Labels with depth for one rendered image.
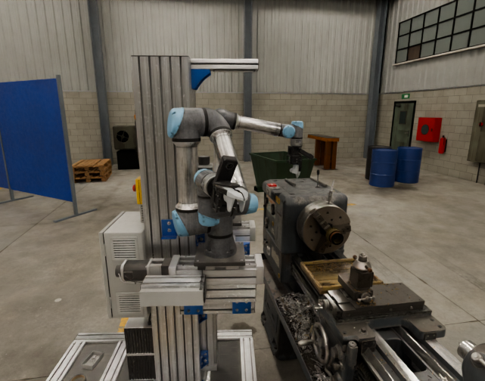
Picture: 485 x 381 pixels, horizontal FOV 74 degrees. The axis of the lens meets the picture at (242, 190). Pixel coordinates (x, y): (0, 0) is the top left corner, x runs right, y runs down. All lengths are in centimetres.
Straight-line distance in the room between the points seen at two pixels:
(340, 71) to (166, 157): 1188
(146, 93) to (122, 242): 71
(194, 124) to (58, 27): 1138
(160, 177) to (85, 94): 1060
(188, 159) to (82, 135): 1092
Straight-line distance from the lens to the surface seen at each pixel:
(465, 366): 123
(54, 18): 1262
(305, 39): 1274
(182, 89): 154
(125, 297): 180
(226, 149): 125
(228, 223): 142
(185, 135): 129
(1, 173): 817
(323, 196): 219
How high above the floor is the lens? 179
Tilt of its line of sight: 14 degrees down
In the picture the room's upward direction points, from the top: straight up
